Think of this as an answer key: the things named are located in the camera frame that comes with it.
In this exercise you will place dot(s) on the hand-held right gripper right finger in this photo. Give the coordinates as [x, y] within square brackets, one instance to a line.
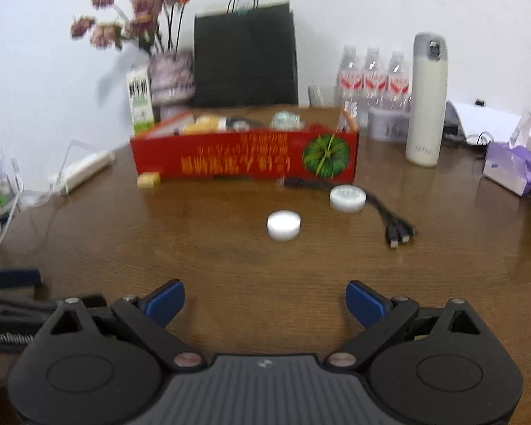
[363, 303]

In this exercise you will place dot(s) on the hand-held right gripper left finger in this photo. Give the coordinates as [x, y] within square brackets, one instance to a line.
[166, 303]

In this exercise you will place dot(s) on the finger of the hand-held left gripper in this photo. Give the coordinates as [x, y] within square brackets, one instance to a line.
[13, 278]
[22, 307]

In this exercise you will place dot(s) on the red cardboard box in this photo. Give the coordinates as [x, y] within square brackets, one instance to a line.
[248, 155]

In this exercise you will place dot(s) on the wooden desktop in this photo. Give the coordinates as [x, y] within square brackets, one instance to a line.
[203, 252]

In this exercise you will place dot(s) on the white round cap far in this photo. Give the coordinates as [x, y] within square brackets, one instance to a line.
[347, 198]

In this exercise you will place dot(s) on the white round cap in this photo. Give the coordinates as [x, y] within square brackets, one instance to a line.
[283, 225]
[347, 198]

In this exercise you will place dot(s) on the white round cap near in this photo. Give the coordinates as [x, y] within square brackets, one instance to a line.
[283, 225]

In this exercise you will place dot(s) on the yellow block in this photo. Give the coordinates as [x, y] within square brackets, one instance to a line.
[148, 179]

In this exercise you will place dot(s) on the white power strip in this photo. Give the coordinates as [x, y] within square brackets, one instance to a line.
[84, 168]

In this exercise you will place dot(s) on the purple tissue pack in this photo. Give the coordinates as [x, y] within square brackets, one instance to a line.
[506, 168]

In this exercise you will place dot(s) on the pale green round packet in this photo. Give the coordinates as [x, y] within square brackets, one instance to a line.
[286, 120]

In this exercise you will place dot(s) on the green white milk carton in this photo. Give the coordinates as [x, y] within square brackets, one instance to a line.
[140, 106]

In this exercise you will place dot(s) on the white thermos bottle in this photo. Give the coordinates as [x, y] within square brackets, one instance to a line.
[425, 110]

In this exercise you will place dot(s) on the clear drinking glass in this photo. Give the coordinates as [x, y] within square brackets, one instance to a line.
[321, 96]

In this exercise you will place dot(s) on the white device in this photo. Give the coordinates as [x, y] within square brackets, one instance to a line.
[486, 119]

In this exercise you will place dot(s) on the clear water bottle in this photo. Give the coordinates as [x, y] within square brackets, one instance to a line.
[374, 79]
[349, 79]
[398, 82]

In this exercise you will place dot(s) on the black paper bag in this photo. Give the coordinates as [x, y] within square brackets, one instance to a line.
[243, 62]

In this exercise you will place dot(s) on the pink artificial flowers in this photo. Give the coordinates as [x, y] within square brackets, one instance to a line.
[141, 6]

